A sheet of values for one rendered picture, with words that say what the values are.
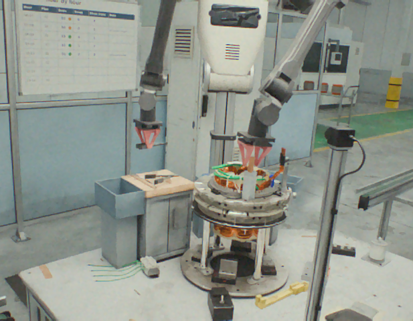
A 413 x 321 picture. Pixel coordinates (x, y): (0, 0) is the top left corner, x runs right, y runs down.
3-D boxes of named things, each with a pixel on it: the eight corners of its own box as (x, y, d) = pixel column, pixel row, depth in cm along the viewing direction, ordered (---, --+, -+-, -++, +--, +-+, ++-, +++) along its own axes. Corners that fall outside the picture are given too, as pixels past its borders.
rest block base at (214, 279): (213, 274, 143) (213, 269, 142) (237, 277, 142) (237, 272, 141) (211, 281, 138) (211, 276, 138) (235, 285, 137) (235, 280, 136)
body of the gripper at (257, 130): (275, 144, 126) (280, 120, 124) (246, 143, 121) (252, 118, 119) (263, 138, 131) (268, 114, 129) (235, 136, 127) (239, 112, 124)
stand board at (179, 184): (146, 198, 141) (146, 191, 141) (120, 182, 156) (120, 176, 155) (194, 188, 154) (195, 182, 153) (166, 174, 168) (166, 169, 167)
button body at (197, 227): (213, 236, 176) (217, 178, 169) (197, 238, 174) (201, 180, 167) (207, 229, 183) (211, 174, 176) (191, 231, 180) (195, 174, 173)
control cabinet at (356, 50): (339, 108, 1268) (350, 26, 1202) (324, 105, 1304) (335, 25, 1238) (355, 106, 1335) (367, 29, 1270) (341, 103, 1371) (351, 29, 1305)
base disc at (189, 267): (228, 310, 125) (228, 307, 125) (159, 256, 154) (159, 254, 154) (311, 274, 148) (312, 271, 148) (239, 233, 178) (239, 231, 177)
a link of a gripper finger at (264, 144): (268, 170, 128) (274, 140, 125) (248, 170, 125) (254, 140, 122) (256, 162, 134) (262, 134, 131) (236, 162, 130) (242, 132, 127)
